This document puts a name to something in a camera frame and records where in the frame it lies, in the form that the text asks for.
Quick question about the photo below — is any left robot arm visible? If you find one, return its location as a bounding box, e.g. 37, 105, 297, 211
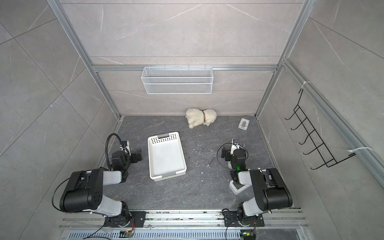
59, 149, 142, 228

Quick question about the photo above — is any aluminium mounting rail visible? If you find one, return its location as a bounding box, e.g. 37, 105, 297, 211
59, 209, 310, 230

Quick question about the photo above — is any black wire hook rack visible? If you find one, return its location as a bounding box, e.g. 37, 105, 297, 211
285, 89, 356, 171

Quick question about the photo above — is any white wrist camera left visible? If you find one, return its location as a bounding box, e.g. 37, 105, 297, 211
120, 141, 131, 156

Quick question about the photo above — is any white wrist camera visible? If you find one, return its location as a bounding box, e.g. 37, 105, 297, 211
120, 141, 131, 156
231, 139, 242, 150

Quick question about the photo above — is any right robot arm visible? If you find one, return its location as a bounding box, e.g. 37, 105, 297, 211
221, 144, 293, 226

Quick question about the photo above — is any white plush toy dog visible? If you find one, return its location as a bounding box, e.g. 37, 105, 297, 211
186, 108, 217, 129

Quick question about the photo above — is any white plastic bin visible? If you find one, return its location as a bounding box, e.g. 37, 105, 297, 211
148, 132, 187, 182

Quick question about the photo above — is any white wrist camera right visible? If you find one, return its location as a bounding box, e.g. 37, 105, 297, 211
231, 139, 242, 150

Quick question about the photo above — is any white digital scale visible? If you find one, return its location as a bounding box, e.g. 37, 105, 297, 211
229, 180, 251, 195

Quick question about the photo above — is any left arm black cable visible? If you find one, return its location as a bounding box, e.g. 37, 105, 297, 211
104, 133, 125, 169

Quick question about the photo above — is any white wire mesh basket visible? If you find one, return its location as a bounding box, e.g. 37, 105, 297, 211
141, 67, 214, 95

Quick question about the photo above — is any small white rectangular device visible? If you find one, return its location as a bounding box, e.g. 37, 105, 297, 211
238, 118, 250, 131

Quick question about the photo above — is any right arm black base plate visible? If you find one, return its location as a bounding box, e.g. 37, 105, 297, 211
222, 209, 265, 228

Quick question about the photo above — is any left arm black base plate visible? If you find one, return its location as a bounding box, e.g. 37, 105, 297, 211
104, 211, 147, 228

